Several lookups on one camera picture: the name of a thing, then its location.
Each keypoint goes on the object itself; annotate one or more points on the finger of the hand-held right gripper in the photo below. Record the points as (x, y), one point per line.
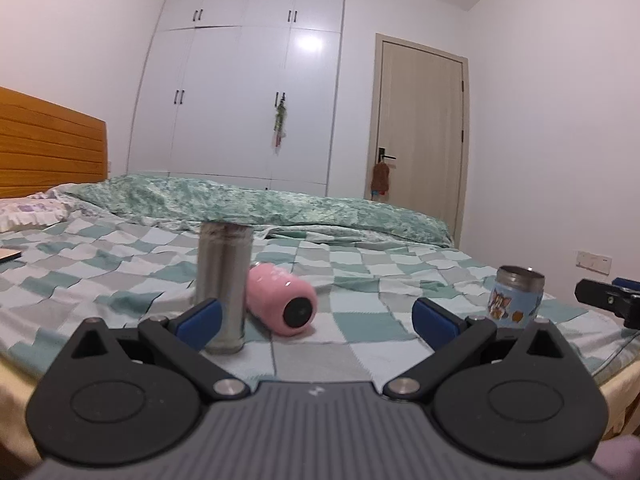
(600, 297)

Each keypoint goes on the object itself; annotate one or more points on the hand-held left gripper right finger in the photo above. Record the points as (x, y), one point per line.
(434, 326)

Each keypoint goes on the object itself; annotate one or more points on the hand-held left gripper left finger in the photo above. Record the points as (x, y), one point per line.
(200, 322)

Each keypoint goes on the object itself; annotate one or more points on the pink bottle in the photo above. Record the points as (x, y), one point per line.
(280, 300)

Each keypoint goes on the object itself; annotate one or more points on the tall stainless steel cup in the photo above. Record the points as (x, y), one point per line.
(222, 285)

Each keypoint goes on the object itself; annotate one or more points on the blue cartoon print cup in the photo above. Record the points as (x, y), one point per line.
(515, 300)

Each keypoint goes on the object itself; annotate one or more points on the bed with checkered sheet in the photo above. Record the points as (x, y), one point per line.
(360, 280)

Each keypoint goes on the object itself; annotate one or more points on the green patterned quilt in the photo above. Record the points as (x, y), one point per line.
(250, 205)

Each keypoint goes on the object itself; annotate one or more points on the brown hanging pouch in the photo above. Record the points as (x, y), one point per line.
(381, 180)

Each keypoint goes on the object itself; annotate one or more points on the light wooden door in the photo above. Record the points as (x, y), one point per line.
(425, 135)

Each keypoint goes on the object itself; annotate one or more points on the flat tablet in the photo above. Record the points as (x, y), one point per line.
(9, 255)

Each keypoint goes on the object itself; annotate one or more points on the floral pillow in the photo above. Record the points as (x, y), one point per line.
(30, 210)

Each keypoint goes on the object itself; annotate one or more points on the green hanging ornament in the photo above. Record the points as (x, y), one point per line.
(280, 122)

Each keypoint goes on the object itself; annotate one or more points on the wooden headboard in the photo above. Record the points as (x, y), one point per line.
(50, 150)

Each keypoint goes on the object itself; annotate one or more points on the white wardrobe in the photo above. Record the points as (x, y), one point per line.
(230, 85)

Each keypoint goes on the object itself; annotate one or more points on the wall socket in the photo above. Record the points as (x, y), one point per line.
(594, 262)

